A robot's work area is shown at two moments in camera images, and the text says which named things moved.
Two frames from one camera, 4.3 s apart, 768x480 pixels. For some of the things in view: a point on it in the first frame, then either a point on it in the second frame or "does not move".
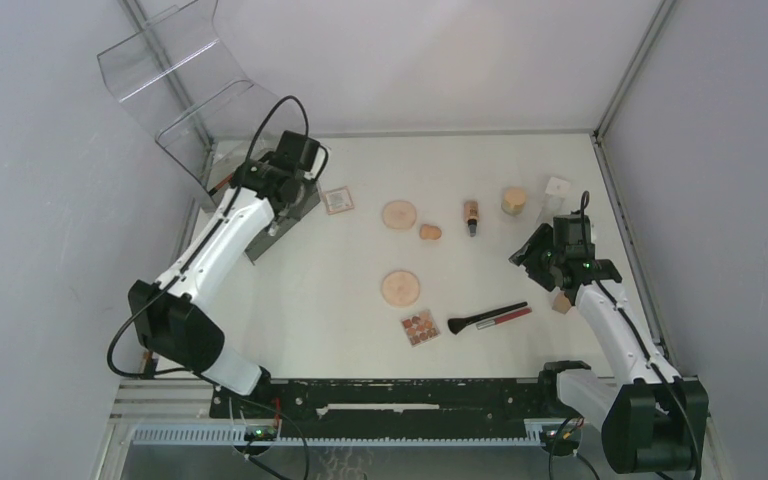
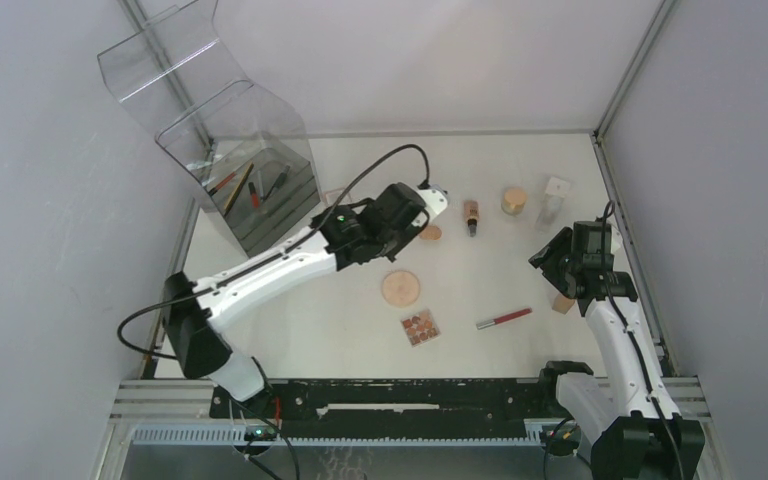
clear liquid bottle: (556, 192) does not move
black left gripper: (308, 176) → (409, 230)
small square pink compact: (338, 200) does not move
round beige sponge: (401, 288) does not move
